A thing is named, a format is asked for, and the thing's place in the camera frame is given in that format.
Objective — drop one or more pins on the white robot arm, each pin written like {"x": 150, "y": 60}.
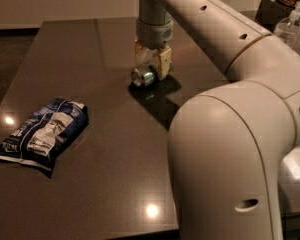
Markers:
{"x": 225, "y": 145}

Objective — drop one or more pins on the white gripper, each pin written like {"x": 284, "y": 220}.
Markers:
{"x": 153, "y": 34}

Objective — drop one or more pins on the black box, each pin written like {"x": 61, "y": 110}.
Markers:
{"x": 270, "y": 12}

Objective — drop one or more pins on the green and silver 7up can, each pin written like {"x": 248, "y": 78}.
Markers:
{"x": 143, "y": 75}

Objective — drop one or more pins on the large blue chip bag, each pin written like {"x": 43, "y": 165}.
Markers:
{"x": 45, "y": 134}

